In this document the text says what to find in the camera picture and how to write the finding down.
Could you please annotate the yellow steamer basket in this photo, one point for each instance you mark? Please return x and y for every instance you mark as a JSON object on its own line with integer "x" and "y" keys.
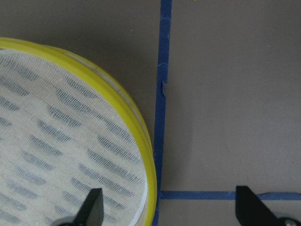
{"x": 66, "y": 127}

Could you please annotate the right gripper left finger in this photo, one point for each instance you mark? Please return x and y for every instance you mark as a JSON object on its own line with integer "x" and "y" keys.
{"x": 91, "y": 212}

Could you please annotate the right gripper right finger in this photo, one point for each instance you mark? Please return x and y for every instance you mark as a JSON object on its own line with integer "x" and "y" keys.
{"x": 250, "y": 210}

